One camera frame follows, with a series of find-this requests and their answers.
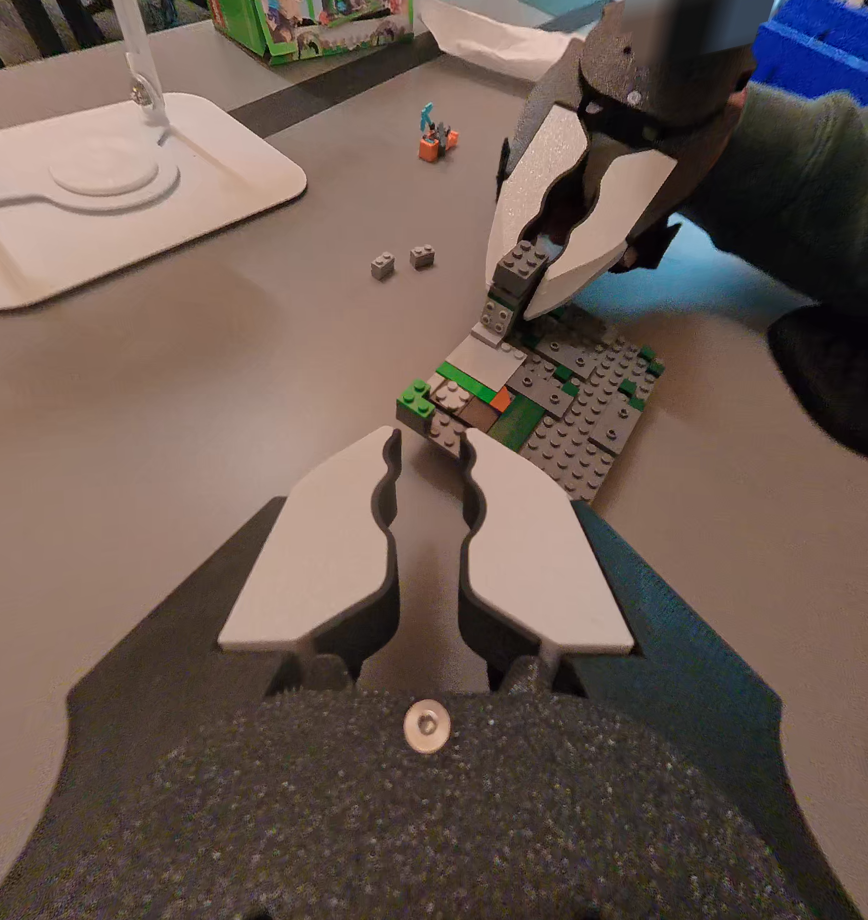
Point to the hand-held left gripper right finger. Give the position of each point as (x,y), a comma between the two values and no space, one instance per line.
(549,568)

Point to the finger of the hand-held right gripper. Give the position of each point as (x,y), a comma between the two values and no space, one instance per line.
(621,208)
(527,180)

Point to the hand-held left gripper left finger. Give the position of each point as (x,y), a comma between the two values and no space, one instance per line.
(304,568)

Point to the small grey brick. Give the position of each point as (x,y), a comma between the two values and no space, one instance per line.
(422,257)
(382,266)

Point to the grey brick baseplate model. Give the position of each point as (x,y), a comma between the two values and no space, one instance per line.
(585,431)

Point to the person's right forearm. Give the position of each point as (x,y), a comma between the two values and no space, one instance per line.
(800,187)

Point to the orange toy brick figure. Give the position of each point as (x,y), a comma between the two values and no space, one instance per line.
(429,149)

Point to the white printed paper bag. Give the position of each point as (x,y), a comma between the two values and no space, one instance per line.
(491,43)

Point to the blue container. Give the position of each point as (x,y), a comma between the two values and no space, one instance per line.
(822,57)

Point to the green toy set box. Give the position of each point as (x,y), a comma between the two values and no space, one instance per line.
(290,36)

